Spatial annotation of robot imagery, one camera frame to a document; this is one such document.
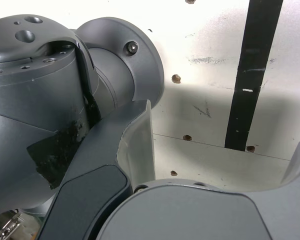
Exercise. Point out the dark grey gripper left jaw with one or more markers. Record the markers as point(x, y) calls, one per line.
point(95, 155)

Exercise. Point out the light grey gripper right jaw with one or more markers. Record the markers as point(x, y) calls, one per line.
point(190, 212)

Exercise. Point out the black tape strip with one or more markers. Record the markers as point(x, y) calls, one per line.
point(252, 75)

